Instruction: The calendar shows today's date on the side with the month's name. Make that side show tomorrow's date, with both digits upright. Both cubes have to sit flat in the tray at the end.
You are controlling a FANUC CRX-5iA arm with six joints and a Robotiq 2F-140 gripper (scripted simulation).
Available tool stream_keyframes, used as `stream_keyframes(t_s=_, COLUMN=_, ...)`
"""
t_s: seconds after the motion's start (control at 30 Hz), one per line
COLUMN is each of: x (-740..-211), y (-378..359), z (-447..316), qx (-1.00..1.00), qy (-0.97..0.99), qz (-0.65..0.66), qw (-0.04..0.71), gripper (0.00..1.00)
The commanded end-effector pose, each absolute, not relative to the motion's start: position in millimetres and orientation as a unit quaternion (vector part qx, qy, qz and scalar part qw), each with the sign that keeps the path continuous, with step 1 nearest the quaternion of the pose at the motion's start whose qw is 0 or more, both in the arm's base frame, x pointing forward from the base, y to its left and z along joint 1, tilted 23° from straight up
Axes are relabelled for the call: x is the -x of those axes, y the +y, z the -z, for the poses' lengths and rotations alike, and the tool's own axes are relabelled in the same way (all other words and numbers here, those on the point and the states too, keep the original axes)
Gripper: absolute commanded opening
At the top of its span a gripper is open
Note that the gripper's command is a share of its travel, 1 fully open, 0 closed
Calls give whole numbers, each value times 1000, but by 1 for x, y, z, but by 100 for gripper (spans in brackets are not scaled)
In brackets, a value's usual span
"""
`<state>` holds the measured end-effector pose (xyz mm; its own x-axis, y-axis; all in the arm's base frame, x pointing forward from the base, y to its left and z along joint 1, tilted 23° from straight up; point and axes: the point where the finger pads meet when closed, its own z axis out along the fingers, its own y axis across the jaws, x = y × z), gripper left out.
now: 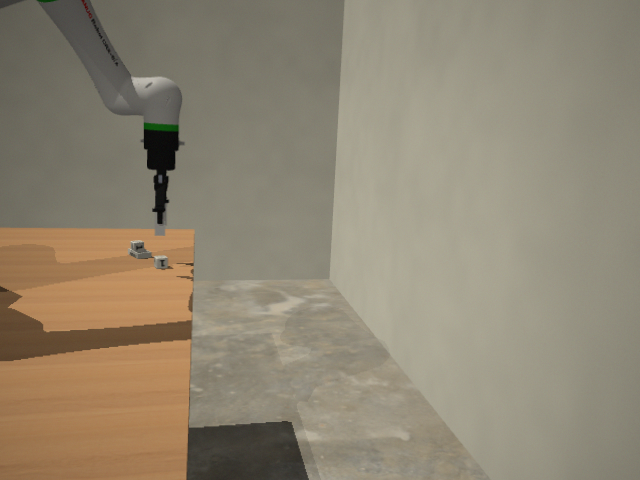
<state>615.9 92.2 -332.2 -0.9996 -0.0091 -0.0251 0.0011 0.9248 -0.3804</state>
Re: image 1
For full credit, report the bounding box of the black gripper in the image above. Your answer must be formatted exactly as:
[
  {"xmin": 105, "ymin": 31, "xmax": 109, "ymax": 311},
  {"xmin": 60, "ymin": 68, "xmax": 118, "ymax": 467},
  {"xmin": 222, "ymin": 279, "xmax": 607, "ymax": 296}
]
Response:
[{"xmin": 147, "ymin": 150, "xmax": 175, "ymax": 236}]

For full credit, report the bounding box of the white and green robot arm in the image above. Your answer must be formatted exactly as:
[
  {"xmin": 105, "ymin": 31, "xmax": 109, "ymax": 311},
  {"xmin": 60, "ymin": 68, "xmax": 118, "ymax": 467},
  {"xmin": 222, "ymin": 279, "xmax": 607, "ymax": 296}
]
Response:
[{"xmin": 37, "ymin": 0, "xmax": 185, "ymax": 152}]

